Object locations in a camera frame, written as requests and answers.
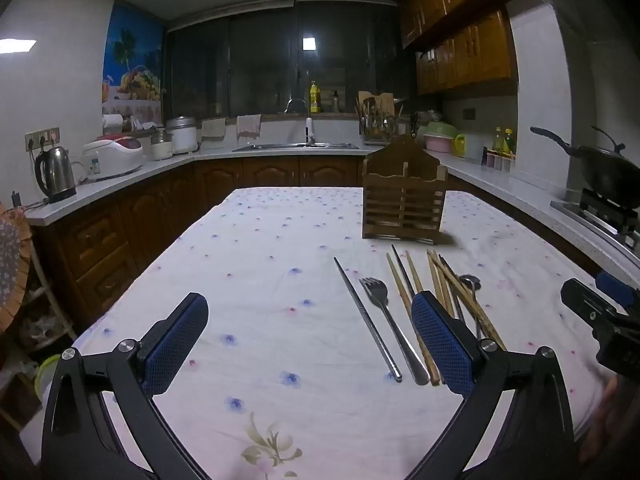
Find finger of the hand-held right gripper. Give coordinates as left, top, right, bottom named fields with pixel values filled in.
left=561, top=278, right=629, bottom=329
left=596, top=270, right=640, bottom=309

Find pink hanging towel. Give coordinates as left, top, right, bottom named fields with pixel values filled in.
left=236, top=114, right=262, bottom=141

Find floral white tablecloth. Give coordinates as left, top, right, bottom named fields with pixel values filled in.
left=70, top=186, right=608, bottom=480

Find dark wooden lower cabinets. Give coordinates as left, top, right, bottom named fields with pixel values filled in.
left=30, top=154, right=366, bottom=341

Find wooden upper cabinets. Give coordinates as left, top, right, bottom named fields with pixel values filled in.
left=392, top=0, right=531, bottom=96

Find black wok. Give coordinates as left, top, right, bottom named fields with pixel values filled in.
left=530, top=126, right=640, bottom=208

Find steel rice cooker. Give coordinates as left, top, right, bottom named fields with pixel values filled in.
left=165, top=116, right=199, bottom=156

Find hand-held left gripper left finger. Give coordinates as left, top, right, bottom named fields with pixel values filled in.
left=41, top=291, right=210, bottom=480

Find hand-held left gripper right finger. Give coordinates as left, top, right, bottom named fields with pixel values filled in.
left=402, top=290, right=576, bottom=480

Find person's right hand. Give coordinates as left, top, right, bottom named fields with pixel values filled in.
left=579, top=375, right=625, bottom=466

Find gas stove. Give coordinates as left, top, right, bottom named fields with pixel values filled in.
left=550, top=187, right=640, bottom=256

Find kitchen faucet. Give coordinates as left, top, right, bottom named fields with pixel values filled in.
left=285, top=98, right=316, bottom=145

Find metal fork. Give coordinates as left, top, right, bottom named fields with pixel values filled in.
left=358, top=278, right=432, bottom=387

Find translucent white container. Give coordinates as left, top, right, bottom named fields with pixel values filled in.
left=463, top=135, right=488, bottom=162

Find countertop cutlery drainer rack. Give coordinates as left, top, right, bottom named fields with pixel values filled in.
left=357, top=91, right=401, bottom=145

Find wooden utensil holder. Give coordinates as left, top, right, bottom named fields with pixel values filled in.
left=361, top=135, right=448, bottom=241

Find small white lidded pot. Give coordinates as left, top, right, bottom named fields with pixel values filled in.
left=150, top=130, right=175, bottom=162

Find steel electric kettle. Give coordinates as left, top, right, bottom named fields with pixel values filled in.
left=34, top=146, right=78, bottom=204

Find white red-lid rice cooker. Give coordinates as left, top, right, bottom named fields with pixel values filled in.
left=81, top=134, right=146, bottom=183

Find wall power outlet strip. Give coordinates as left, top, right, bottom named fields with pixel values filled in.
left=25, top=127, right=61, bottom=152

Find metal spoon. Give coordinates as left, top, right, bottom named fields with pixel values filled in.
left=458, top=274, right=487, bottom=341

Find pink plastic basin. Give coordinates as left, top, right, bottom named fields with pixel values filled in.
left=423, top=134, right=458, bottom=154

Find spice jar rack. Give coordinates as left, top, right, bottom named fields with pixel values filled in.
left=482, top=149, right=516, bottom=173

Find dark kitchen window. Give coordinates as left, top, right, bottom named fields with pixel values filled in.
left=165, top=0, right=418, bottom=121

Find green plastic bowl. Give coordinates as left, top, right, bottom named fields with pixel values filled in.
left=34, top=354, right=63, bottom=402

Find beach fruit wall poster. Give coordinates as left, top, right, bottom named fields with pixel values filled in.
left=102, top=2, right=166, bottom=128

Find round wooden tray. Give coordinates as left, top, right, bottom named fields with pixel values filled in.
left=0, top=204, right=35, bottom=333

